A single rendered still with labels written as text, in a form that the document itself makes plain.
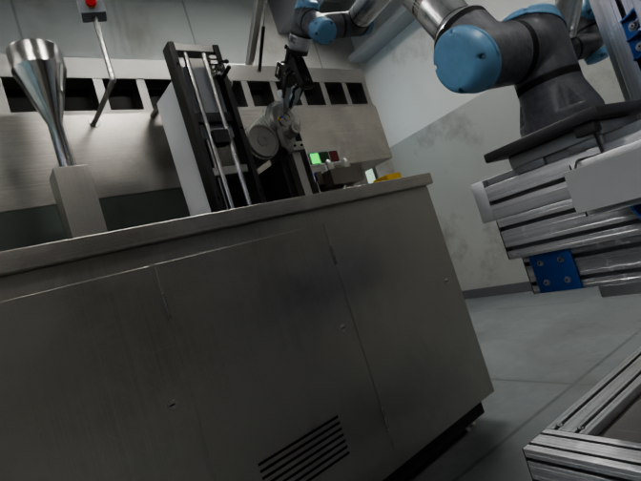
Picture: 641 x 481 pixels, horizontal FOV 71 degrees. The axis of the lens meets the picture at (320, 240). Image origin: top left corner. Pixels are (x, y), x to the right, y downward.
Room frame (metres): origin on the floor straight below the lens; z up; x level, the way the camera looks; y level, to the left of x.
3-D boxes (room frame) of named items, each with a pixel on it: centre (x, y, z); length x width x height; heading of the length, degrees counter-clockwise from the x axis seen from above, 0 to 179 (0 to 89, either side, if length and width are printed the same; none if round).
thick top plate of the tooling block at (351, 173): (1.85, -0.05, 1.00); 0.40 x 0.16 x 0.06; 39
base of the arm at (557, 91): (0.87, -0.52, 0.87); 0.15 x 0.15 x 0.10
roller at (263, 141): (1.64, 0.16, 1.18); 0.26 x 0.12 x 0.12; 39
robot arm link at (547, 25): (0.87, -0.51, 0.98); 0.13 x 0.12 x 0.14; 111
